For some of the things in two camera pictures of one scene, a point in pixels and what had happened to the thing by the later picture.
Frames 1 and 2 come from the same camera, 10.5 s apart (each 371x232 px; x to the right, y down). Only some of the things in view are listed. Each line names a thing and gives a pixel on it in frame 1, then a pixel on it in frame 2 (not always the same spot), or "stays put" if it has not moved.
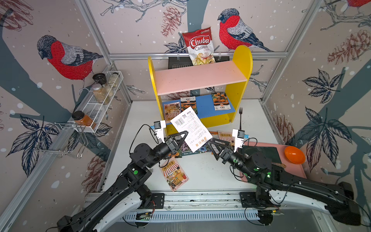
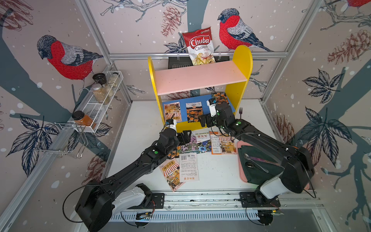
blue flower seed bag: [205, 149] stays put
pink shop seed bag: [174, 173] stays put
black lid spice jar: [101, 79] stays put
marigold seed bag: [187, 102] -> [194, 110]
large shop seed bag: [170, 109] stays put
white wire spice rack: [86, 114] stays put
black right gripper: [226, 152] -> [207, 119]
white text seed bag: [188, 121] -> [188, 167]
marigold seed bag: [221, 101] stays put
